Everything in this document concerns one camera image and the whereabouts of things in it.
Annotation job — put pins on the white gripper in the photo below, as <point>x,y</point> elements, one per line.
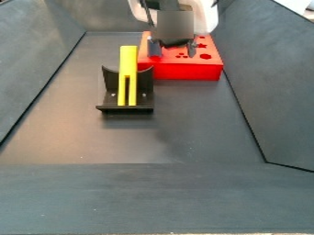
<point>204,12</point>

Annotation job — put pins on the yellow slotted square-circle block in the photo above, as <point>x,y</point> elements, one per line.
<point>127,76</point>

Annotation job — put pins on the black curved fixture stand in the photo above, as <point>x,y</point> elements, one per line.
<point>139,98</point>

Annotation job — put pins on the grey-blue arch peg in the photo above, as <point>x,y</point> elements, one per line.
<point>153,50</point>

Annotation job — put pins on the red shape-sorter base block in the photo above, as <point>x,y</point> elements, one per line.
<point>175,66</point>

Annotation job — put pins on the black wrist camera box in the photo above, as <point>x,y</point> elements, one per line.
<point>173,27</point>

